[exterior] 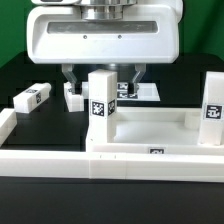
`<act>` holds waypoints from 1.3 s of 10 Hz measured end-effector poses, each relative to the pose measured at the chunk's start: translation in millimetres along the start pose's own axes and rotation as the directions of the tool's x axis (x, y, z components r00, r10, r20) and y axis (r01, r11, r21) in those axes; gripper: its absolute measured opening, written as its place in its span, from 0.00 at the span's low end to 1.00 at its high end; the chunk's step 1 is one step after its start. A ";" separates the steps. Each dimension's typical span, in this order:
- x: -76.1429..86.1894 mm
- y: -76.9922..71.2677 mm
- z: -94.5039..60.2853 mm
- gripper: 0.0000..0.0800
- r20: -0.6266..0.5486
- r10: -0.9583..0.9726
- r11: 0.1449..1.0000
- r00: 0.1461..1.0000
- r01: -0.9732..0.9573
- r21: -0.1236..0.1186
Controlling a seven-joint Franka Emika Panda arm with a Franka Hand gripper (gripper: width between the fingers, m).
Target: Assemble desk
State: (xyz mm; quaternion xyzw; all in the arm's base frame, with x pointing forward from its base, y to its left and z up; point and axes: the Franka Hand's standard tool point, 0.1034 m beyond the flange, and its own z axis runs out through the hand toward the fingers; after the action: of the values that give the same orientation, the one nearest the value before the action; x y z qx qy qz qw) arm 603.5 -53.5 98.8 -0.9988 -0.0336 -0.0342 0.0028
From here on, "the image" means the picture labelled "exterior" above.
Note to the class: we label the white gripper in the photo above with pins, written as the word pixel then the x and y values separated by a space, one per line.
pixel 103 33

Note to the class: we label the white desk top tray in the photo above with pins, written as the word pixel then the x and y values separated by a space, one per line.
pixel 152 130

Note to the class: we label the white marker base sheet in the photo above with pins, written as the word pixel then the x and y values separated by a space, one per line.
pixel 145 92

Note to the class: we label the white U-shaped obstacle frame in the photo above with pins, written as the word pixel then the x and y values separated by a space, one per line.
pixel 99 165

